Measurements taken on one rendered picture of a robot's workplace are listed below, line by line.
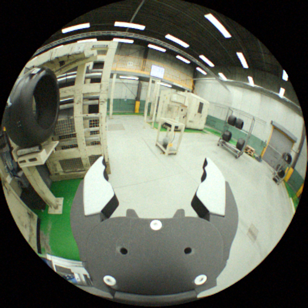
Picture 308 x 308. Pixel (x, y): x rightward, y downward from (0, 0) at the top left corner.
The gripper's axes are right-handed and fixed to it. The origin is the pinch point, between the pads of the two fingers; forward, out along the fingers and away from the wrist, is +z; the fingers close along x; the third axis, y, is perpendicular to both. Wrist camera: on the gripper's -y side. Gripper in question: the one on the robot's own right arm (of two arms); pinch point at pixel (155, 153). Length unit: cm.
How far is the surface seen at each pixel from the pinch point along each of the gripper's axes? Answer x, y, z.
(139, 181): -23, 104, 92
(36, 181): -118, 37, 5
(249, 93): 878, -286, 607
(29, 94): -65, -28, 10
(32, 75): -66, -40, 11
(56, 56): -86, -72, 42
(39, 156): -77, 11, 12
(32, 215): -142, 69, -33
